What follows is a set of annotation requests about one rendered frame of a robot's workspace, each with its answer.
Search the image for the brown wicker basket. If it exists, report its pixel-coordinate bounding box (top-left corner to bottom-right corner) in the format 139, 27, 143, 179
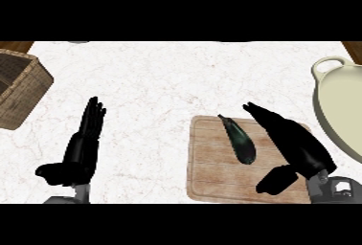
0, 48, 55, 131

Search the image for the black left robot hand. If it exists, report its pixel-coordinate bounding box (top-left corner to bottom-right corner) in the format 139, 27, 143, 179
34, 96, 108, 188

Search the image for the cream pot with handle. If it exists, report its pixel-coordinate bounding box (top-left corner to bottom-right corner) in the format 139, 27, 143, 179
310, 56, 362, 164

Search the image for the wooden cutting board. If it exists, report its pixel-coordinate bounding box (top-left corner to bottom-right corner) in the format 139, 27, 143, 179
185, 115, 313, 205

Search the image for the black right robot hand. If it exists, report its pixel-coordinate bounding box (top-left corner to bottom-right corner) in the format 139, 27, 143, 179
242, 101, 338, 196

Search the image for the dark green eggplant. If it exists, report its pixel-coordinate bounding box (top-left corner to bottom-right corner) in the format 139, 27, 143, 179
216, 114, 257, 166

